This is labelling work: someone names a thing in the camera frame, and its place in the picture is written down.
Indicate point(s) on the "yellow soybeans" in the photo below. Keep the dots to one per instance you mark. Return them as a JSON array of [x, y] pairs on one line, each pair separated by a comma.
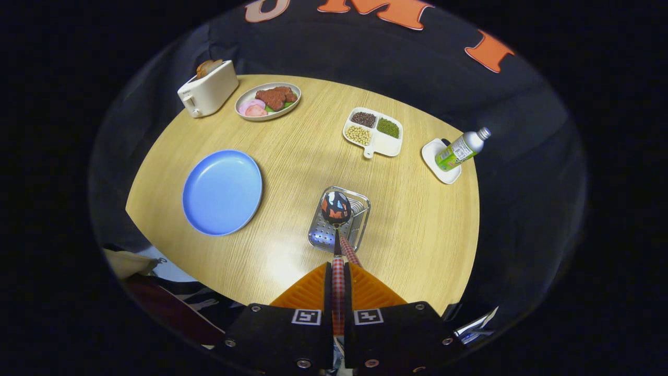
[[358, 135]]

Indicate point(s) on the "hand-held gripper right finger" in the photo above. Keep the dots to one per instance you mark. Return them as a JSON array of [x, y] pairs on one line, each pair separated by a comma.
[[396, 339]]

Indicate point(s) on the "green lettuce leaf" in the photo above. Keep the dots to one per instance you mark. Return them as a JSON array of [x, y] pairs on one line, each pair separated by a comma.
[[287, 104]]

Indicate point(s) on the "toasted bread slice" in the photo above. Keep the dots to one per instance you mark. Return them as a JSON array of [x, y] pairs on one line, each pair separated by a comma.
[[209, 68]]

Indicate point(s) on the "green mung beans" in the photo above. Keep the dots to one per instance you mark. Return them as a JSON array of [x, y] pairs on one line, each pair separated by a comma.
[[388, 127]]

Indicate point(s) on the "white toaster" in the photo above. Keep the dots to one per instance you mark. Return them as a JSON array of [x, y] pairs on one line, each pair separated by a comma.
[[211, 94]]

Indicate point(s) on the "silver bottle green label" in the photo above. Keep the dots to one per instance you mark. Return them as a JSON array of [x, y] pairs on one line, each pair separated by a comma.
[[459, 151]]

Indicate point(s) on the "pink ham slices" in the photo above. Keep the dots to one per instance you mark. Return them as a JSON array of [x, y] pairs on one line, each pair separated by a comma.
[[253, 109]]

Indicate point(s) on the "blue round plate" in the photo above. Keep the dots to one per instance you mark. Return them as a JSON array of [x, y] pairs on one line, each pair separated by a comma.
[[222, 193]]

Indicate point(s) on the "brown meat pieces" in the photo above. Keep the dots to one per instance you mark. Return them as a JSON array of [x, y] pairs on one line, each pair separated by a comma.
[[274, 97]]

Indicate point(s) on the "white square coaster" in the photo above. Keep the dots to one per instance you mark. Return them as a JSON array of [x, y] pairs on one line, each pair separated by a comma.
[[433, 154]]

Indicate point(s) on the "oval white plate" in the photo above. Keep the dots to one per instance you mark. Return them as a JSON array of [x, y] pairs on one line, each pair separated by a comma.
[[242, 114]]

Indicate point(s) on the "dark brown beans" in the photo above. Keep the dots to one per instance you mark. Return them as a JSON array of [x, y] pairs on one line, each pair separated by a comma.
[[363, 119]]

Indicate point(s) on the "white divided dish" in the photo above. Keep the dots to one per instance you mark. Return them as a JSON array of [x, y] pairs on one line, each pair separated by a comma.
[[389, 146]]

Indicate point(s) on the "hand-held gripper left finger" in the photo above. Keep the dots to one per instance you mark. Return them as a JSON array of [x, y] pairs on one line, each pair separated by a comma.
[[276, 339]]

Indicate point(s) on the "metal drain basket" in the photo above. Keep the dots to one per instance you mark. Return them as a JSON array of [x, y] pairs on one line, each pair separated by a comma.
[[321, 235]]

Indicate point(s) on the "black backdrop cloth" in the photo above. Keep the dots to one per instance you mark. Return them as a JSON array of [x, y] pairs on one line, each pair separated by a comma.
[[417, 78]]

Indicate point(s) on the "person's striped clothing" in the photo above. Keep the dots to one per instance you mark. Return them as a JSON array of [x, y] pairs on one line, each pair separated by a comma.
[[209, 303]]

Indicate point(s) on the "tan cloth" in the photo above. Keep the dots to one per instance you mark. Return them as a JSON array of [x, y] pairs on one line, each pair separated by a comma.
[[128, 263]]

